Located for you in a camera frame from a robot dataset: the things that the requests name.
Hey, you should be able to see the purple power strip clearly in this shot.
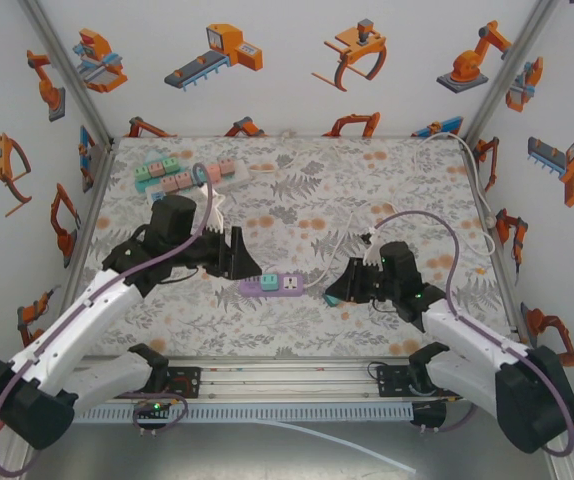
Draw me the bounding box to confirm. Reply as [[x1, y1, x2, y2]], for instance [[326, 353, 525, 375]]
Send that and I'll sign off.
[[239, 272, 305, 300]]

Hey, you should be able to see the floral patterned tablecloth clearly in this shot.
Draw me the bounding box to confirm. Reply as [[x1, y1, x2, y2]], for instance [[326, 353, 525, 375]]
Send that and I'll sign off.
[[59, 135, 518, 359]]

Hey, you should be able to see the aluminium frame post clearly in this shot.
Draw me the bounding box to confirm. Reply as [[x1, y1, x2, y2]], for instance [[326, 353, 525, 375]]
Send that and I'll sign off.
[[19, 0, 116, 146], [464, 0, 561, 146]]

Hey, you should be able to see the black controller board green light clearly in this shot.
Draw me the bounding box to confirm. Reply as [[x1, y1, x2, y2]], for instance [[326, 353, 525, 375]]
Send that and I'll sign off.
[[134, 398, 176, 416]]

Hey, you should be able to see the aluminium side rail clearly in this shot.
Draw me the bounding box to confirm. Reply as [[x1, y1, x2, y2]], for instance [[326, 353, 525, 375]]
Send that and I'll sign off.
[[61, 139, 117, 301], [464, 142, 531, 341]]

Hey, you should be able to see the teal triangular power strip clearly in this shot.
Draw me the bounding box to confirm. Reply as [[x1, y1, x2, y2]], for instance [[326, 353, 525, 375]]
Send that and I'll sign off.
[[133, 148, 183, 195]]

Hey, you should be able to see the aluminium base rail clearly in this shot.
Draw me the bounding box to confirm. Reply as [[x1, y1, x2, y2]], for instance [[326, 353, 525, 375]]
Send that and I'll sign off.
[[74, 355, 468, 402]]

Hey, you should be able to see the white multi-socket power strip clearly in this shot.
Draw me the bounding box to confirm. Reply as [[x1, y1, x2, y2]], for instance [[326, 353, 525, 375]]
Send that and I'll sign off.
[[146, 158, 252, 202]]

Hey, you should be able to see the white slotted cable duct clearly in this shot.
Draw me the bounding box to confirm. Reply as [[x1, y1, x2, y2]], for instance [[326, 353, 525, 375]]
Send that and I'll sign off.
[[74, 403, 414, 422]]

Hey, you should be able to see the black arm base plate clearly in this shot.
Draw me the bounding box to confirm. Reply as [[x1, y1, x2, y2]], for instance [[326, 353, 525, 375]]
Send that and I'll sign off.
[[164, 367, 203, 400], [376, 364, 418, 399]]

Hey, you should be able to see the translucent white tube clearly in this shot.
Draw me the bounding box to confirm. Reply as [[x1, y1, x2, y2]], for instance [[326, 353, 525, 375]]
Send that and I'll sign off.
[[259, 418, 418, 475]]

